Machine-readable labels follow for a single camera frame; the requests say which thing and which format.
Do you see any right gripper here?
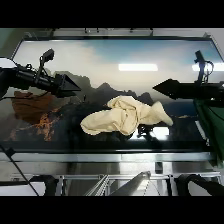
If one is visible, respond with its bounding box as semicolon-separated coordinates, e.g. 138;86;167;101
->
171;79;198;101

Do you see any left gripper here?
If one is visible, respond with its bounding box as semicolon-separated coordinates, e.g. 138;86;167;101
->
53;73;70;99

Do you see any cream garment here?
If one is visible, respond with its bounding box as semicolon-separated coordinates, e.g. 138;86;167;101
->
79;95;175;137

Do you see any brown garment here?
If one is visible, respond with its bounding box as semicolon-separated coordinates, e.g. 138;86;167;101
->
11;90;57;126

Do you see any green garment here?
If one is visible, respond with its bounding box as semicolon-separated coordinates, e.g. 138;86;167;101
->
193;97;224;168

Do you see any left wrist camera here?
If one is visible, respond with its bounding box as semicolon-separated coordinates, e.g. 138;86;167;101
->
35;48;56;84

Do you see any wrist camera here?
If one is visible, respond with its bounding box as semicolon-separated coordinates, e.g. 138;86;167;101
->
193;49;215;85
35;48;56;84

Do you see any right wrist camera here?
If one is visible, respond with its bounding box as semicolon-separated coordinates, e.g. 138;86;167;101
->
193;49;215;85

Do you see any silver frame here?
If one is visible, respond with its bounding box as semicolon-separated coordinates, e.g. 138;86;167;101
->
0;151;224;197

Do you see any black cable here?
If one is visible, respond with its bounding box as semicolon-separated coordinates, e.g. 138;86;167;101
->
0;143;42;197

